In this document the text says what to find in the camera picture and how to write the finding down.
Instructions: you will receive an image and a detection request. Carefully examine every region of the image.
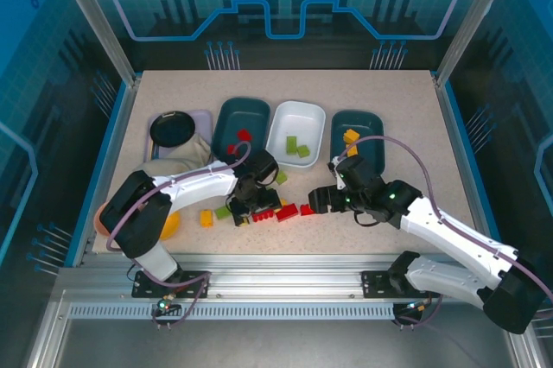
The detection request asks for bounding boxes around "slotted cable duct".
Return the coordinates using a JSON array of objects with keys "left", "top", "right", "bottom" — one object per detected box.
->
[{"left": 68, "top": 303, "right": 397, "bottom": 320}]

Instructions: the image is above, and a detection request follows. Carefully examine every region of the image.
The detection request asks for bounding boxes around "black round plate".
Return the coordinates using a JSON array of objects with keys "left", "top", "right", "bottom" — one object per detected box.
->
[{"left": 149, "top": 111, "right": 196, "bottom": 148}]

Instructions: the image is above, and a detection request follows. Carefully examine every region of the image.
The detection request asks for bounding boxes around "cable connector with LED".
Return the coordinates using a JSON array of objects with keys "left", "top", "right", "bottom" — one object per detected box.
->
[
  {"left": 156, "top": 296, "right": 181, "bottom": 316},
  {"left": 404, "top": 298, "right": 433, "bottom": 315}
]

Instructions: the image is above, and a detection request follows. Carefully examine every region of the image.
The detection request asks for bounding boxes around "blue table edge strip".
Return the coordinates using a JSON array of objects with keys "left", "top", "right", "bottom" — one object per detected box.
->
[
  {"left": 64, "top": 81, "right": 130, "bottom": 266},
  {"left": 443, "top": 81, "right": 498, "bottom": 248}
]

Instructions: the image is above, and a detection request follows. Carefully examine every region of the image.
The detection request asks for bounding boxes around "black camera cable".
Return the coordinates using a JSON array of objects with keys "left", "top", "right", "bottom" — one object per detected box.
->
[{"left": 352, "top": 208, "right": 385, "bottom": 227}]

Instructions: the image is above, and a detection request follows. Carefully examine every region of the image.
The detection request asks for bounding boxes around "dark teal bin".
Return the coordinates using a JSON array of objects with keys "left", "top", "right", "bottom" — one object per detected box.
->
[
  {"left": 210, "top": 97, "right": 272, "bottom": 162},
  {"left": 329, "top": 109, "right": 385, "bottom": 173}
]

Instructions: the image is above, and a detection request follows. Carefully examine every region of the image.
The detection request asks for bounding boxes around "aluminium frame post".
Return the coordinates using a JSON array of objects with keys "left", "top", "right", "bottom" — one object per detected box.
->
[
  {"left": 434, "top": 0, "right": 515, "bottom": 88},
  {"left": 47, "top": 0, "right": 142, "bottom": 88}
]

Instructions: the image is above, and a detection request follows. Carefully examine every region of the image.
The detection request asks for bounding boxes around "yellow bowl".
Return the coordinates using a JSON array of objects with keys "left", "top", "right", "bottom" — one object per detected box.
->
[{"left": 162, "top": 211, "right": 182, "bottom": 241}]

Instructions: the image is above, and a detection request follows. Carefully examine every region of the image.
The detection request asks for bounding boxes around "aluminium rail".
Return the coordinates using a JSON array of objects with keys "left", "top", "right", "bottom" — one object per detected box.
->
[{"left": 55, "top": 251, "right": 519, "bottom": 302}]

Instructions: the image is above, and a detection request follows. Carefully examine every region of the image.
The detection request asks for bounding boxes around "peach bowl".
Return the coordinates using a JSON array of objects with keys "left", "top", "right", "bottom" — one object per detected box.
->
[{"left": 93, "top": 201, "right": 114, "bottom": 235}]

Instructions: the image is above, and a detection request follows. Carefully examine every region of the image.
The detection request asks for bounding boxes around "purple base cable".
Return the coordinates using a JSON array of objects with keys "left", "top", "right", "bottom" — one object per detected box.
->
[
  {"left": 127, "top": 271, "right": 212, "bottom": 331},
  {"left": 391, "top": 294, "right": 446, "bottom": 331}
]

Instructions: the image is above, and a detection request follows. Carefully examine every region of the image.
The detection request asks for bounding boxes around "lavender tray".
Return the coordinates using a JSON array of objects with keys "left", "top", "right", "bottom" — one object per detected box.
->
[{"left": 148, "top": 108, "right": 213, "bottom": 162}]

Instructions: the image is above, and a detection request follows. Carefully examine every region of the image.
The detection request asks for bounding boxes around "beige cloth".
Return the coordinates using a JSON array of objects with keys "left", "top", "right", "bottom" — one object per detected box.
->
[{"left": 131, "top": 133, "right": 213, "bottom": 179}]

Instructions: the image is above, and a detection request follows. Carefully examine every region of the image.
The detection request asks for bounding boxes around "white bin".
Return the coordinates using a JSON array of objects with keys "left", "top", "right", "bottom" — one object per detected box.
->
[{"left": 265, "top": 100, "right": 327, "bottom": 169}]

